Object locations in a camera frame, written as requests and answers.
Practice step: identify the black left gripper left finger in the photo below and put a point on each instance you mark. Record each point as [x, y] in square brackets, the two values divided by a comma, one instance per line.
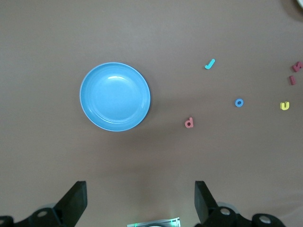
[61, 215]

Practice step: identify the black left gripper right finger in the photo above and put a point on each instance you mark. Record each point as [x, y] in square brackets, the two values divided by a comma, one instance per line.
[213, 216]

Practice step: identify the pink foam letter d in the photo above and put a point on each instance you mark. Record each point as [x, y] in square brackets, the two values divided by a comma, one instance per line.
[191, 121]

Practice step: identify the blue foam letter o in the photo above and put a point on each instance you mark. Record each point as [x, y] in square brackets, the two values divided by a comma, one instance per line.
[236, 102]

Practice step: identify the teal foam letter j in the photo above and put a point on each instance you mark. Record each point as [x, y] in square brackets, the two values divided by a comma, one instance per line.
[210, 63]

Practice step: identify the brown table cover sheet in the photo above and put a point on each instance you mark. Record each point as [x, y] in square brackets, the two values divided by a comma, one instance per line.
[151, 160]

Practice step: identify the yellow foam letter u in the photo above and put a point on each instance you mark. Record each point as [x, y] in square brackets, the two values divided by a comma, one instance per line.
[284, 108]

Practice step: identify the blue plate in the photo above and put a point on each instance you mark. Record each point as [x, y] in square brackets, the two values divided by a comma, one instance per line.
[115, 97]

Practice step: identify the dark red foam letter i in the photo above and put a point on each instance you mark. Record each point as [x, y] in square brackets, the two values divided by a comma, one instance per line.
[292, 80]

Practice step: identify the white plate edge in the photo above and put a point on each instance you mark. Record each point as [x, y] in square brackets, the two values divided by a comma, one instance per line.
[300, 2]

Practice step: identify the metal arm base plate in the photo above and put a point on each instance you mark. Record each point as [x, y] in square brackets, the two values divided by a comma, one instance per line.
[170, 222]

